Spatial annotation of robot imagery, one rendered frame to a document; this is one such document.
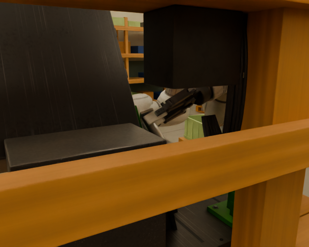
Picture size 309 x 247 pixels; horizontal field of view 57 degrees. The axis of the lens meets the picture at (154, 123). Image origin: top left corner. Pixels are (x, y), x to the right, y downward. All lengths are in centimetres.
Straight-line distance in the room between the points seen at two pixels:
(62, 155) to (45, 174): 17
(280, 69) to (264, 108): 8
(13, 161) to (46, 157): 5
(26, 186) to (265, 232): 54
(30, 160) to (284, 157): 46
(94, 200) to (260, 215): 43
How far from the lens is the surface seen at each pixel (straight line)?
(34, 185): 35
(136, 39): 750
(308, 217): 113
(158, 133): 80
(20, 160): 53
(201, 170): 45
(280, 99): 63
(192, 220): 97
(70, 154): 54
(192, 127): 208
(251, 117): 66
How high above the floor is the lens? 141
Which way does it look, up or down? 14 degrees down
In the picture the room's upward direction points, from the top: straight up
